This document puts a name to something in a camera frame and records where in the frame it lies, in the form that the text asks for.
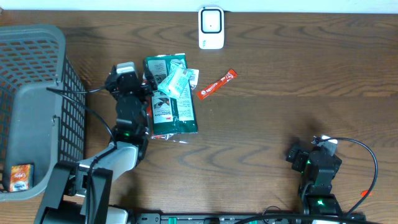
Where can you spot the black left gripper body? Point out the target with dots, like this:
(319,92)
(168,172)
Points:
(130,86)

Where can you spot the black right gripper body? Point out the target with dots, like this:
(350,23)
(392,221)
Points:
(298,156)

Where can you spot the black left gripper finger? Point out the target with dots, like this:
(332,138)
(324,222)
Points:
(151,82)
(113,71)

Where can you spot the mint green wipes pack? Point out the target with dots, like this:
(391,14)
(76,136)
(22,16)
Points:
(177,80)

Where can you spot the red dustpan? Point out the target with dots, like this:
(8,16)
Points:
(176,137)

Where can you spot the green grip gloves package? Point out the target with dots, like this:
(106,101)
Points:
(169,115)

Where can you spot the red snack stick packet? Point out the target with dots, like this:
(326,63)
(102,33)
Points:
(230,75)

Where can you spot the orange tissue pack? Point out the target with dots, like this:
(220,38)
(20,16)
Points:
(21,177)

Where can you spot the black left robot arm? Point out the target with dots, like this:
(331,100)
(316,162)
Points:
(78,192)

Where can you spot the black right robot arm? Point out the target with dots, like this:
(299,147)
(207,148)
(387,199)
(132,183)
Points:
(315,188)

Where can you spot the white barcode scanner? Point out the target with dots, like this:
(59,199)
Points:
(211,28)

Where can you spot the red sticker on table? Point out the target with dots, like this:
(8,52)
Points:
(363,193)

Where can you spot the grey plastic basket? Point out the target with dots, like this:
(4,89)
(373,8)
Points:
(37,126)

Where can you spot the black mounting rail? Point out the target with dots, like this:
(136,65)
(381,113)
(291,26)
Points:
(233,218)

